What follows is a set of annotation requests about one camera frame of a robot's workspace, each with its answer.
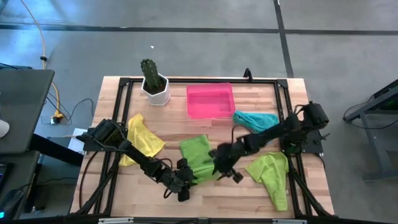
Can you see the teal microfiber towel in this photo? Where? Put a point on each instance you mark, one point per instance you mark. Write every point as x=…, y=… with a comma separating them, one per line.
x=258, y=121

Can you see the pink plastic basket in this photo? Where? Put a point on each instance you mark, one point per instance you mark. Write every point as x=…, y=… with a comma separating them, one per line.
x=211, y=102

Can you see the white paper sheet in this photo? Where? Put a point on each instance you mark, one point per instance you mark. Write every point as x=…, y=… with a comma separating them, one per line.
x=74, y=144

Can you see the lime green microfiber towel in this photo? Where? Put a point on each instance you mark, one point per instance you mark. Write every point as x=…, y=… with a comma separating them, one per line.
x=270, y=177

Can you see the yellow power plug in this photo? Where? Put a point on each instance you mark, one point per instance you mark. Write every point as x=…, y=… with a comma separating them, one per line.
x=57, y=118

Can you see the yellow microfiber towel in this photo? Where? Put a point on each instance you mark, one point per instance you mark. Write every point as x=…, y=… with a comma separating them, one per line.
x=144, y=137

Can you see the grey metal side table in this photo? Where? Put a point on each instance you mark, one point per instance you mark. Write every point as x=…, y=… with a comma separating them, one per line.
x=381, y=175

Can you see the dark grey desk top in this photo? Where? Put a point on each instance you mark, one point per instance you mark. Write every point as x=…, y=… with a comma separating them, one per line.
x=25, y=109

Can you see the white round object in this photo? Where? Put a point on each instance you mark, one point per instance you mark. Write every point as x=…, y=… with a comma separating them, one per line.
x=3, y=129

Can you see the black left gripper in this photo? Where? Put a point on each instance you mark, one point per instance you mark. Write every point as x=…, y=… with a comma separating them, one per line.
x=182, y=180

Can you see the silver metal bracket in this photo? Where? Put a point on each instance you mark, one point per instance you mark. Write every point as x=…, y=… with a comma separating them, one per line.
x=115, y=221
x=289, y=221

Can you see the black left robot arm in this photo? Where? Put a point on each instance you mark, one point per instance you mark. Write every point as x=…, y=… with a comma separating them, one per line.
x=140, y=157

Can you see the black clamp hook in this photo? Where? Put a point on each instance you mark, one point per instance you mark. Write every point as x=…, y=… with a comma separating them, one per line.
x=247, y=74

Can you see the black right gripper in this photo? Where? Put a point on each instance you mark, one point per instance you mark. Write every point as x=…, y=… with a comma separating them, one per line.
x=228, y=155

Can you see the black aluminium table frame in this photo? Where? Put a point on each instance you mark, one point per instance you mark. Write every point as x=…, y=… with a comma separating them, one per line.
x=202, y=81

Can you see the green cactus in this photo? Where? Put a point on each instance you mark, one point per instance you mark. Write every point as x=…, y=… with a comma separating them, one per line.
x=149, y=73

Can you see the black device with light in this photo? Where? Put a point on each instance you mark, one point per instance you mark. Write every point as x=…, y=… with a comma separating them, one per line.
x=11, y=202

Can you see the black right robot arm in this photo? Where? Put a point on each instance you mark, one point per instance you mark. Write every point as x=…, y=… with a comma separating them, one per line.
x=270, y=137

